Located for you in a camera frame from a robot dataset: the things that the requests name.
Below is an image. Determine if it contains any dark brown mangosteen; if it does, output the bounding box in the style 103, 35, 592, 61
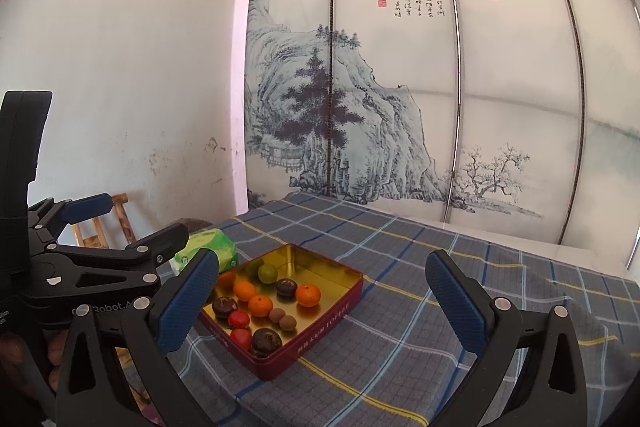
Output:
276, 277, 297, 300
212, 296, 239, 322
252, 327, 283, 358

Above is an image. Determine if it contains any red tomato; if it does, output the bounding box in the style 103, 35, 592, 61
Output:
227, 310, 250, 329
230, 329, 253, 351

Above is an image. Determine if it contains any orange mandarin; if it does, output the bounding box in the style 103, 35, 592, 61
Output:
295, 284, 322, 308
247, 294, 273, 319
232, 280, 257, 303

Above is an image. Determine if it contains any brown longan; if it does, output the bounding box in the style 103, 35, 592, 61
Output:
269, 308, 286, 324
279, 315, 297, 332

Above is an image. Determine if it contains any green lime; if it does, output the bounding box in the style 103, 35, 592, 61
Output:
257, 263, 278, 285

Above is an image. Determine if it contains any person's left hand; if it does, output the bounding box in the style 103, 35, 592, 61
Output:
0, 331, 68, 393

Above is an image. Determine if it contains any wooden chair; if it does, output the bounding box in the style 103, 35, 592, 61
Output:
72, 192, 137, 249

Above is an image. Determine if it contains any red gold metal tin box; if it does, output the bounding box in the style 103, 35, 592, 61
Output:
200, 244, 363, 381

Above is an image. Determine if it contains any green tissue pack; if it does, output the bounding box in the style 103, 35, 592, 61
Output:
169, 229, 240, 275

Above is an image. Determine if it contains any blue plaid tablecloth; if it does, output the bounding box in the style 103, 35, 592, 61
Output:
170, 193, 639, 426

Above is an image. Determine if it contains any dark brown mangosteen in tin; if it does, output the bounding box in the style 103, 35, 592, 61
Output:
276, 277, 297, 300

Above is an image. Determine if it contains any orange mandarin in tin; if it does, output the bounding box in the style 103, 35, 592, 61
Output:
295, 284, 322, 308

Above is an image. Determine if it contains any painted folding screen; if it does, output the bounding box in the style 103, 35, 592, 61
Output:
244, 0, 639, 263

